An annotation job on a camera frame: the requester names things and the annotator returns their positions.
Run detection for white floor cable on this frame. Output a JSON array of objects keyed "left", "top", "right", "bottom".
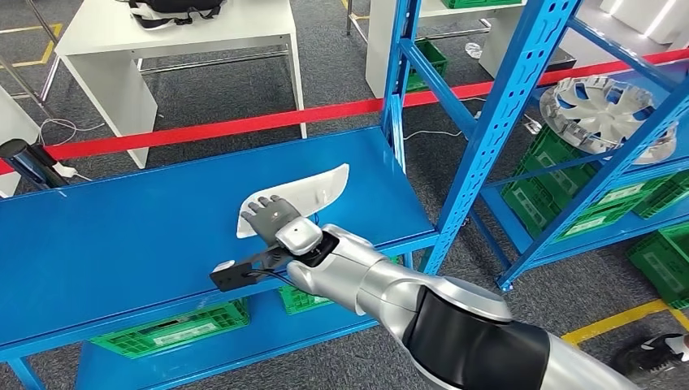
[
  {"left": 36, "top": 117, "right": 106, "bottom": 147},
  {"left": 403, "top": 128, "right": 465, "bottom": 142}
]

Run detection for black backpack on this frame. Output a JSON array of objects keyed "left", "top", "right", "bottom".
[{"left": 128, "top": 0, "right": 228, "bottom": 29}]

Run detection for yellow floor tape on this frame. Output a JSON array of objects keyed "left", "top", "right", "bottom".
[{"left": 561, "top": 298, "right": 689, "bottom": 347}]

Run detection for black stanchion post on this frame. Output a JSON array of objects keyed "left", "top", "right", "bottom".
[{"left": 0, "top": 138, "right": 69, "bottom": 190}]

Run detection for blue metal shelf rack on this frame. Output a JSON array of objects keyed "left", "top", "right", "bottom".
[
  {"left": 465, "top": 15, "right": 689, "bottom": 294},
  {"left": 0, "top": 0, "right": 585, "bottom": 390}
]

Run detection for silver wheel hubcap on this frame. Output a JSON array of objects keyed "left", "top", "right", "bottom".
[{"left": 539, "top": 75, "right": 679, "bottom": 166}]

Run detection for person's foot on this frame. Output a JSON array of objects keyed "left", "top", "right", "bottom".
[{"left": 613, "top": 332, "right": 689, "bottom": 378}]

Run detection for metal frame legs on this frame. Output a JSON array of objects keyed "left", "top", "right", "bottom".
[{"left": 0, "top": 0, "right": 61, "bottom": 104}]

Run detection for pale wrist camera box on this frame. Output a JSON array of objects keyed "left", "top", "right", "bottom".
[{"left": 274, "top": 216, "right": 324, "bottom": 257}]

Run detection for white table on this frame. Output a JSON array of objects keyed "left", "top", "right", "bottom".
[
  {"left": 54, "top": 0, "right": 309, "bottom": 170},
  {"left": 0, "top": 85, "right": 42, "bottom": 199},
  {"left": 366, "top": 0, "right": 540, "bottom": 100}
]

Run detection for red barrier belt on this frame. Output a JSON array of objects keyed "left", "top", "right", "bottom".
[{"left": 0, "top": 48, "right": 689, "bottom": 177}]

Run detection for black camera cable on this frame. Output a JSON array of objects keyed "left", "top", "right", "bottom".
[{"left": 247, "top": 269, "right": 302, "bottom": 290}]

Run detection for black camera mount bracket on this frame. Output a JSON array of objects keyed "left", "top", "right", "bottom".
[{"left": 208, "top": 245, "right": 294, "bottom": 293}]

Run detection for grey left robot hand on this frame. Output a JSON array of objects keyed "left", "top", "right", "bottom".
[{"left": 240, "top": 194, "right": 302, "bottom": 248}]

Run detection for green plastic crate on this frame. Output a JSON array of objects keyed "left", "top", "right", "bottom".
[
  {"left": 500, "top": 180, "right": 612, "bottom": 241},
  {"left": 277, "top": 255, "right": 403, "bottom": 317},
  {"left": 89, "top": 297, "right": 252, "bottom": 361},
  {"left": 513, "top": 125, "right": 674, "bottom": 216},
  {"left": 626, "top": 223, "right": 689, "bottom": 310},
  {"left": 441, "top": 0, "right": 527, "bottom": 10},
  {"left": 632, "top": 171, "right": 689, "bottom": 219},
  {"left": 406, "top": 38, "right": 449, "bottom": 93}
]

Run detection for white plastic part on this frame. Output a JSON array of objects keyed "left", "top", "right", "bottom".
[{"left": 236, "top": 162, "right": 351, "bottom": 240}]

